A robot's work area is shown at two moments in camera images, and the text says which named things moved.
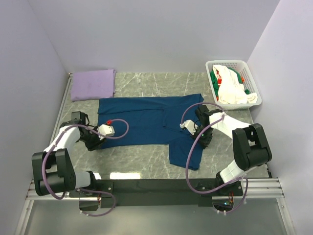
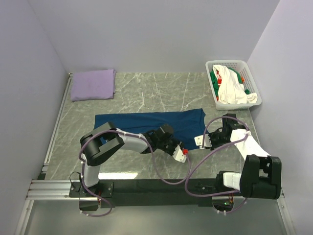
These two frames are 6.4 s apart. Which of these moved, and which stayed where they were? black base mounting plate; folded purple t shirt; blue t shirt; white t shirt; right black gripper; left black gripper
Moved: right black gripper; left black gripper; blue t shirt
Stayed: black base mounting plate; folded purple t shirt; white t shirt
